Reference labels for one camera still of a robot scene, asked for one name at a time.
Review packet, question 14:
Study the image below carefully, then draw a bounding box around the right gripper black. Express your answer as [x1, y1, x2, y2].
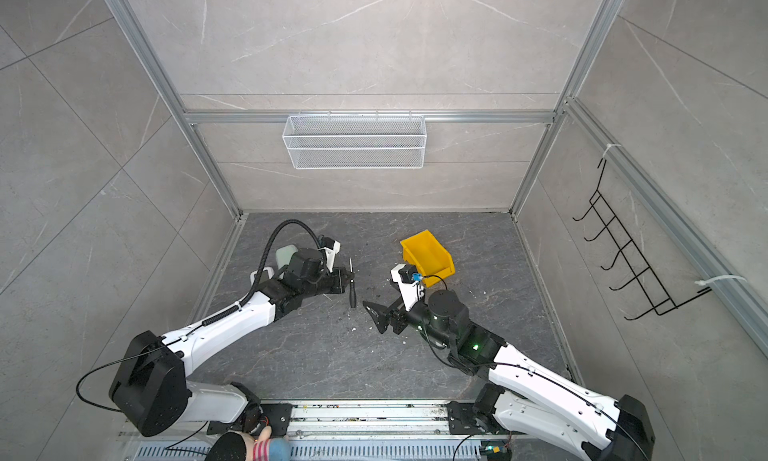
[365, 295, 458, 351]

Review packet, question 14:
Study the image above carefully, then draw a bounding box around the black screwdriver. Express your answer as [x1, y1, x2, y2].
[349, 257, 357, 309]

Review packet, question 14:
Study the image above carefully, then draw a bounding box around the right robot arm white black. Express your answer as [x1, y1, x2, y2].
[363, 290, 655, 460]

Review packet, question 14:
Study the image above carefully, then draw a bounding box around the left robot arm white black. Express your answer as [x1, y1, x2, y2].
[108, 248, 354, 437]

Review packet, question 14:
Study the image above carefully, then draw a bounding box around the yellow plastic bin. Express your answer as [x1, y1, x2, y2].
[400, 230, 456, 287]

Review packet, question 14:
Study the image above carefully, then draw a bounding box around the mint green zipper case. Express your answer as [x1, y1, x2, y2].
[275, 244, 298, 270]

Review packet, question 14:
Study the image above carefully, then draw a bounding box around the white digital clock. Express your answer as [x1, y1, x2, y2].
[250, 266, 274, 286]

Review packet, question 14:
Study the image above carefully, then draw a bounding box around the plush toy pink blue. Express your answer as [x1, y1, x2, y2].
[205, 426, 291, 461]

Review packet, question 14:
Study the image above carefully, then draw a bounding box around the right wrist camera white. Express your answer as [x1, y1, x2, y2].
[391, 263, 426, 311]

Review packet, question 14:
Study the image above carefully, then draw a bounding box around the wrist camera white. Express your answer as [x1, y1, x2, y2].
[318, 235, 341, 273]
[391, 263, 426, 311]

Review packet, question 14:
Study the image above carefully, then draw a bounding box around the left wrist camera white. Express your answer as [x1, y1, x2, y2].
[318, 235, 341, 273]

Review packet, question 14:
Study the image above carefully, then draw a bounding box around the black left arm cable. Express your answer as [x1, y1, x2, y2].
[239, 219, 325, 309]

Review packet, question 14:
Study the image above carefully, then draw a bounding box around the metal base rail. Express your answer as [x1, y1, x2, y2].
[119, 397, 601, 461]

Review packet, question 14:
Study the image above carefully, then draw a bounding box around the white wire mesh basket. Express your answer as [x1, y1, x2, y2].
[282, 114, 428, 170]

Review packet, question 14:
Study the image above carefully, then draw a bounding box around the black wire hook rack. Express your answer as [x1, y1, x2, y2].
[572, 159, 713, 322]

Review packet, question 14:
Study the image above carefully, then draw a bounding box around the white cable tie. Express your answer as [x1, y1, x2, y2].
[694, 274, 748, 287]

